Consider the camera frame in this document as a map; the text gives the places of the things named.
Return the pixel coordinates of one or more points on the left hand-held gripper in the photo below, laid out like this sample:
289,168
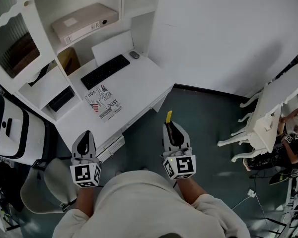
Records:
84,173

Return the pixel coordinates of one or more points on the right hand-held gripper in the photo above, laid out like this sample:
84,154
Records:
183,165

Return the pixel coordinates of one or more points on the person's right forearm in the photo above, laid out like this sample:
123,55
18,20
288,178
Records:
188,190

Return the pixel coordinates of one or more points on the person's left forearm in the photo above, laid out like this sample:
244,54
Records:
85,202

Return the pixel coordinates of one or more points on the grey chair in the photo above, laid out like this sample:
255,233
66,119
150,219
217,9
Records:
54,182

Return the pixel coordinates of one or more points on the printed black white booklet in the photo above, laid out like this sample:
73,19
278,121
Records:
103,103

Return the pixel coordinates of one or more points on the black storage box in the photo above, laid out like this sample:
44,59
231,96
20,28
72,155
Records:
62,99

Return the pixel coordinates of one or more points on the white desk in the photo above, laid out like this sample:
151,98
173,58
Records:
139,88

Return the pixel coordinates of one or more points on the white black-trimmed appliance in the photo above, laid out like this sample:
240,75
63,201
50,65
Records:
15,128

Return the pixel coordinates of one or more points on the person's light sweater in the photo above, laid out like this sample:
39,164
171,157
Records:
139,207

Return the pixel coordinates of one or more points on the black keyboard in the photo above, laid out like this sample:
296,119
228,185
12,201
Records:
105,72

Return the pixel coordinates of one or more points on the white charger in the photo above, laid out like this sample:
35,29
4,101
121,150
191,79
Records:
251,193

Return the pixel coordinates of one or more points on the grey computer mouse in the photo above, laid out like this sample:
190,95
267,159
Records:
134,54

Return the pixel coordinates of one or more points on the white ornate table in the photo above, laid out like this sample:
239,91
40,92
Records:
270,108

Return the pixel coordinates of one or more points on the white storage rack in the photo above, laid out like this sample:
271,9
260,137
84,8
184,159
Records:
2,212

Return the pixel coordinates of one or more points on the white flat panel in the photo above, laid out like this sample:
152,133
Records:
113,47

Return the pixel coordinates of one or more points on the ribbed glass cabinet door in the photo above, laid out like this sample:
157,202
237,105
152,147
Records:
17,51

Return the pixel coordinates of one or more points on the beige binder box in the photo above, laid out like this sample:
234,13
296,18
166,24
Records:
84,21

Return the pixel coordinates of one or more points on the round cabinet knob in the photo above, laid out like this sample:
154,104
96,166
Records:
26,3

